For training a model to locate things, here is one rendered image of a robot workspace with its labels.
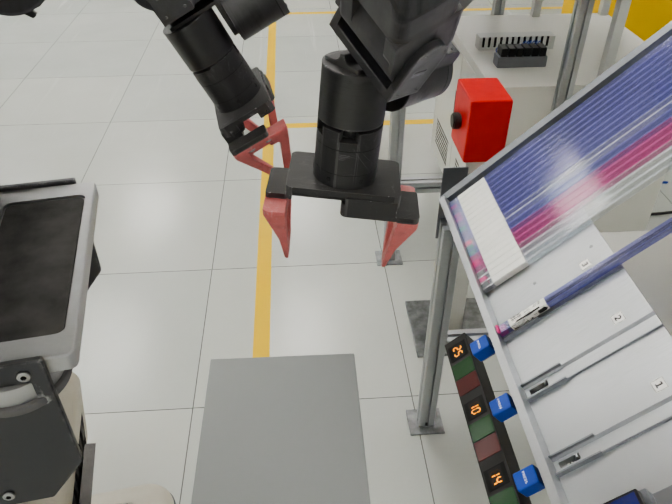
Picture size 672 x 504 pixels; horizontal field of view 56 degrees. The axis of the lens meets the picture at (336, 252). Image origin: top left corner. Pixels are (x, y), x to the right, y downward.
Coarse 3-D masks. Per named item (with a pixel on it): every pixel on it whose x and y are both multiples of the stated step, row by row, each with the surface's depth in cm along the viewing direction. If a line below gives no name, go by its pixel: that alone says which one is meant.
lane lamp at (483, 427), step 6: (480, 420) 87; (486, 420) 87; (474, 426) 87; (480, 426) 87; (486, 426) 86; (492, 426) 85; (474, 432) 87; (480, 432) 86; (486, 432) 85; (492, 432) 85; (474, 438) 86; (480, 438) 86
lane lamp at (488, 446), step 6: (486, 438) 85; (492, 438) 84; (474, 444) 86; (480, 444) 85; (486, 444) 84; (492, 444) 84; (498, 444) 83; (480, 450) 84; (486, 450) 84; (492, 450) 83; (498, 450) 82; (480, 456) 84; (486, 456) 83
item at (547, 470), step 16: (448, 208) 116; (448, 224) 113; (464, 256) 105; (480, 288) 99; (480, 304) 96; (496, 320) 94; (496, 336) 90; (496, 352) 88; (512, 368) 86; (512, 384) 83; (528, 416) 79; (528, 432) 77; (544, 448) 76; (544, 464) 73; (544, 480) 72; (560, 496) 70
